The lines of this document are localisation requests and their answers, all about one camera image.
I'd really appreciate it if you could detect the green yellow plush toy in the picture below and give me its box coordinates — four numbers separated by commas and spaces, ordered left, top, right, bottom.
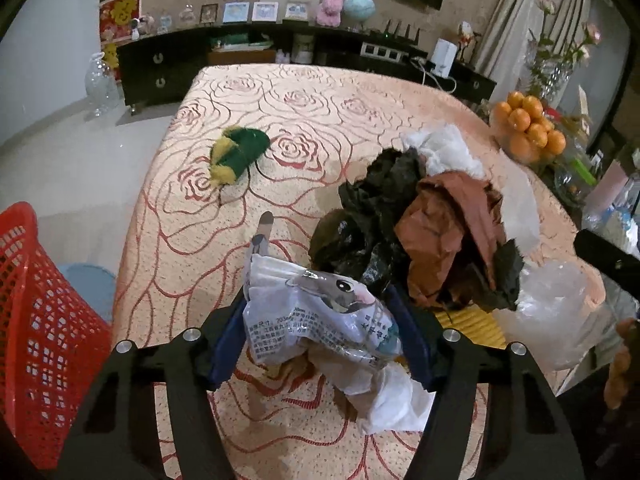
209, 126, 270, 186

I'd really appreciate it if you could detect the clear plastic bag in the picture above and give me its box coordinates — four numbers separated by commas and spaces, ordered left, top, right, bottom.
495, 165, 612, 373

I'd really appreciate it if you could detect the black tv cabinet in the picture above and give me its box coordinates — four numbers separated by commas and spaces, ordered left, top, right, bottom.
116, 22, 496, 108

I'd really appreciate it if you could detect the beige curtain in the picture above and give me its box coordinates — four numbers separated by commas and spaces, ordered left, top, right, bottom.
472, 0, 612, 99

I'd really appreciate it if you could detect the flower vase with roses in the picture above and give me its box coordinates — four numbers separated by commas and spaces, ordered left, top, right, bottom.
526, 0, 602, 105

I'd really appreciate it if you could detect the red plastic mesh basket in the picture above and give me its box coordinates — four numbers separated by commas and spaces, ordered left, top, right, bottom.
1, 202, 111, 470

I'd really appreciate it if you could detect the red yellow wall decoration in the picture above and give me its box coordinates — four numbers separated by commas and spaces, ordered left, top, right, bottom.
99, 0, 140, 70

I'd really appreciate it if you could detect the bowl of oranges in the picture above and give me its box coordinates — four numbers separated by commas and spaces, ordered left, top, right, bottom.
489, 91, 567, 167

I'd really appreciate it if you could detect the framed picture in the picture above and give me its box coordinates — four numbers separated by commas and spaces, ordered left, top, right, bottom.
222, 2, 250, 24
283, 1, 309, 23
252, 1, 279, 23

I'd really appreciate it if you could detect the white router box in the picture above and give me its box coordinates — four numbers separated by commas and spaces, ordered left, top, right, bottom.
431, 38, 458, 78

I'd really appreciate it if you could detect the blue round stool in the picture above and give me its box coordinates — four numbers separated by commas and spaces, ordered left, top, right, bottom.
60, 263, 116, 324

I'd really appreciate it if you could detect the rose pattern tablecloth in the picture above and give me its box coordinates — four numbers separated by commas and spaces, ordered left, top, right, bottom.
110, 63, 609, 480

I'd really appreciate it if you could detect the light blue globe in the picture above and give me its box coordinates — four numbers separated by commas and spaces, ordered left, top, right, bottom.
343, 0, 376, 23

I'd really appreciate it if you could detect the small dark photo frame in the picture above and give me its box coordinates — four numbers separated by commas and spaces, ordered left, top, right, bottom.
200, 3, 218, 25

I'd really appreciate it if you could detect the pink plush pig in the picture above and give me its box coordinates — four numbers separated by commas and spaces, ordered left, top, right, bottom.
316, 0, 344, 28

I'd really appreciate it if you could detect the person's hand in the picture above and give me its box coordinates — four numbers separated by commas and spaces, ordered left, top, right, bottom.
604, 318, 637, 410

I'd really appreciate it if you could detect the printed white plastic wrapper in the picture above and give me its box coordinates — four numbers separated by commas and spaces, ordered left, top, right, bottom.
243, 255, 402, 368

